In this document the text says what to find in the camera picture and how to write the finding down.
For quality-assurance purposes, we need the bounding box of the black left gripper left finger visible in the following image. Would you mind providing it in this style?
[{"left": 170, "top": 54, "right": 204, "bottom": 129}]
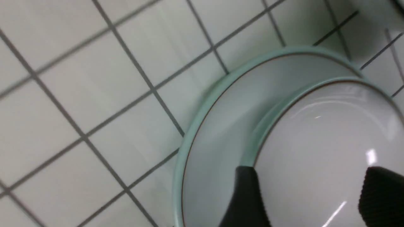
[{"left": 219, "top": 166, "right": 271, "bottom": 227}]

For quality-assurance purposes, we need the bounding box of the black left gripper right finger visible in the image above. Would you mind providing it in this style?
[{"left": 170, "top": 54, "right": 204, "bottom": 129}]
[{"left": 358, "top": 166, "right": 404, "bottom": 227}]

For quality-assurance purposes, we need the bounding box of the pale green bowl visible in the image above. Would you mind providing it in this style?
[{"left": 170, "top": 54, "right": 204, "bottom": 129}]
[{"left": 241, "top": 78, "right": 404, "bottom": 227}]

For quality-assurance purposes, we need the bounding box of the pale green plate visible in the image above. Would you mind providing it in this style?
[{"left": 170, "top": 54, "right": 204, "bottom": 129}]
[{"left": 172, "top": 46, "right": 363, "bottom": 227}]

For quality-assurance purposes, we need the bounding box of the white grid tablecloth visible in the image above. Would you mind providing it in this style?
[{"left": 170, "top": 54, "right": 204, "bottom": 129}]
[{"left": 0, "top": 0, "right": 403, "bottom": 227}]

